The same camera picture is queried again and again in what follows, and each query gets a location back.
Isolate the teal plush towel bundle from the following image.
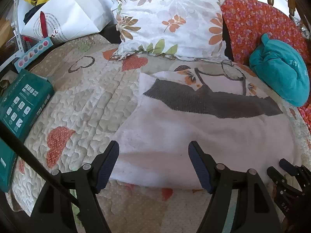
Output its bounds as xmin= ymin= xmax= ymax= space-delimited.
xmin=249 ymin=33 xmax=310 ymax=107

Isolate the green cardboard box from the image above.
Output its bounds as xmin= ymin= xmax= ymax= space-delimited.
xmin=0 ymin=69 xmax=55 ymax=194

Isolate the red floral bedsheet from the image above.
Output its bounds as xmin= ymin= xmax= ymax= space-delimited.
xmin=221 ymin=0 xmax=310 ymax=126

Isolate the light blue toy box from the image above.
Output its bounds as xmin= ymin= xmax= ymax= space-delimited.
xmin=14 ymin=37 xmax=53 ymax=73

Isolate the white floral pillow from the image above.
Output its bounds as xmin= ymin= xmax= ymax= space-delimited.
xmin=111 ymin=0 xmax=226 ymax=62

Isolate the white paper shopping bag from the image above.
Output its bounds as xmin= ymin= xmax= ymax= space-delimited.
xmin=21 ymin=0 xmax=111 ymax=44

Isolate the grey metal shelf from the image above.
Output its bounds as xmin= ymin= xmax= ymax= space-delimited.
xmin=1 ymin=0 xmax=26 ymax=71

